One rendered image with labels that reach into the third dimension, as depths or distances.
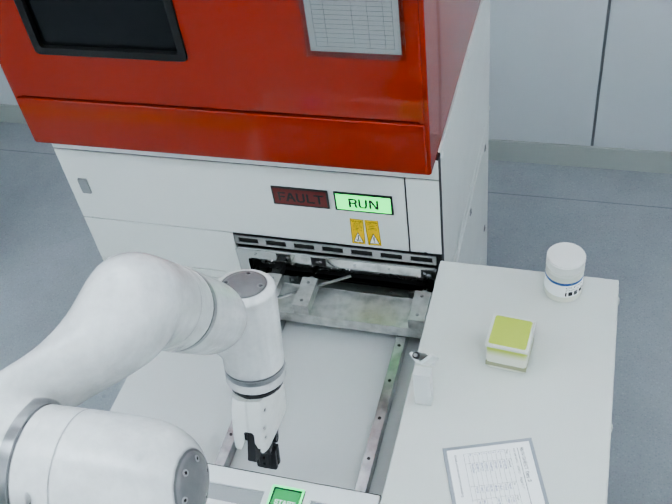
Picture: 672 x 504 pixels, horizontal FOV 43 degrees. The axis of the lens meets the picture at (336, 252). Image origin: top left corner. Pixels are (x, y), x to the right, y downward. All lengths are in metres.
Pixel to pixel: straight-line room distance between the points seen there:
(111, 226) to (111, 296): 1.24
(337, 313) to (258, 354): 0.66
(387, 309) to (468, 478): 0.47
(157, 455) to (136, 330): 0.12
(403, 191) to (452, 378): 0.36
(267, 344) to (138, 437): 0.45
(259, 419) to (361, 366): 0.59
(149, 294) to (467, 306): 0.98
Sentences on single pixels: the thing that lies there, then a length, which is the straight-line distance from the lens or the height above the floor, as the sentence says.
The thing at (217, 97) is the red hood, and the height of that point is 1.37.
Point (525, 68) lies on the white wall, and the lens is 3.22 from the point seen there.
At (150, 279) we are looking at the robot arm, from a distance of 0.78.
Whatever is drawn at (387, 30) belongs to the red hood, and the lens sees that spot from 1.37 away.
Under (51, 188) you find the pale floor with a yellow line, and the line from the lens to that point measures 3.81.
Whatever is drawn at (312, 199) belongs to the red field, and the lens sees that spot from 1.71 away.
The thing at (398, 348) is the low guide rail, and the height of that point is 0.85.
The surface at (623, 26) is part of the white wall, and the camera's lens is 3.12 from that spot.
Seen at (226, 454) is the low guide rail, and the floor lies 0.85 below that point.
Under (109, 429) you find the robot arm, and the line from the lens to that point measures 0.72.
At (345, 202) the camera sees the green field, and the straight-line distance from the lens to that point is 1.69.
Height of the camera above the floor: 2.22
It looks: 45 degrees down
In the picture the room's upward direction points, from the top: 9 degrees counter-clockwise
